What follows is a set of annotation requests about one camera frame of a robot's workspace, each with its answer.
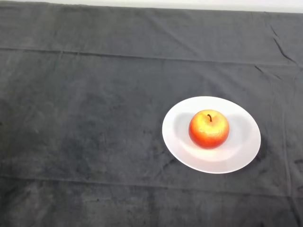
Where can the white round plate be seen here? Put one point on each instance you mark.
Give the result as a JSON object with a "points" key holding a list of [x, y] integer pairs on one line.
{"points": [[243, 142]]}

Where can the black table cloth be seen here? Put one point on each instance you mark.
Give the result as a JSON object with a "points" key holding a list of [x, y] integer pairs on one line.
{"points": [[94, 71]]}

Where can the red yellow apple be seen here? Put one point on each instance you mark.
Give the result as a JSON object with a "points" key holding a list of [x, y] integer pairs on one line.
{"points": [[208, 132]]}

